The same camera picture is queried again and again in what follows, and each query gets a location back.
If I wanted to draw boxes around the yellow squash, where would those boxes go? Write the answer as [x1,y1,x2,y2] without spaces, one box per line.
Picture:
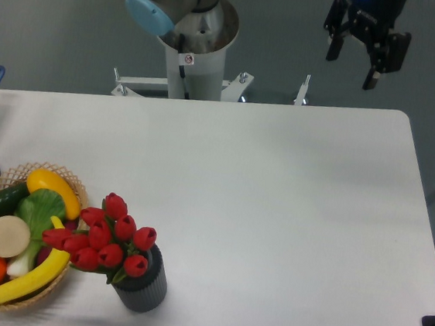
[26,168,81,221]

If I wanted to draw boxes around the beige round disc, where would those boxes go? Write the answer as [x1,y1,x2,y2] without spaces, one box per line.
[0,215,31,259]

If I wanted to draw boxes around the dark grey ribbed vase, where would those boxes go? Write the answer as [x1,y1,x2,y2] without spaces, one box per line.
[112,245,167,313]

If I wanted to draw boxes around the woven wicker basket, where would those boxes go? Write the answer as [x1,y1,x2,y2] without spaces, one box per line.
[0,162,88,312]

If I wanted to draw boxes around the purple fruit in basket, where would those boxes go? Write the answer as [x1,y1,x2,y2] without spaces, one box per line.
[36,216,77,266]

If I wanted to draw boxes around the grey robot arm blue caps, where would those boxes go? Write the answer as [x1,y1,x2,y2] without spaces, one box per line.
[125,0,411,90]

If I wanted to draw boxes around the yellow banana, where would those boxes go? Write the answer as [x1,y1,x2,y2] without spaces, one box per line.
[0,209,75,313]

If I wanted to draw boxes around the red tulip bouquet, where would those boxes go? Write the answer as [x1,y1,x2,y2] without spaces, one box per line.
[42,193,157,284]

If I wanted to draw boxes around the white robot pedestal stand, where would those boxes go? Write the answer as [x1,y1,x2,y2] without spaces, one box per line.
[118,0,255,103]

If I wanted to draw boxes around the green bok choy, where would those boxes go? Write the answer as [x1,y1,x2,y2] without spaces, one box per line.
[7,188,66,280]

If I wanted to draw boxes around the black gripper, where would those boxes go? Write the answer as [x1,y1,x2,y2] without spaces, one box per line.
[323,0,412,90]

